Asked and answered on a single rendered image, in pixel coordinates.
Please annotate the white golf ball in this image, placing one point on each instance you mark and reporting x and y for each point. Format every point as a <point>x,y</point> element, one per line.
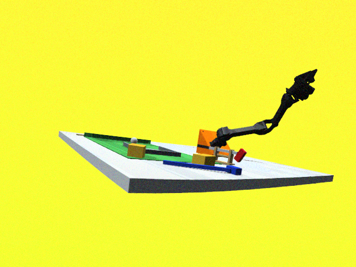
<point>133,140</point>

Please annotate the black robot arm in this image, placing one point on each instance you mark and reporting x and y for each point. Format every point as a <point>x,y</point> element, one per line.
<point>224,134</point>

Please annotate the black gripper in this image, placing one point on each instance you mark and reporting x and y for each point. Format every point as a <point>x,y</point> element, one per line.
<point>302,79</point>

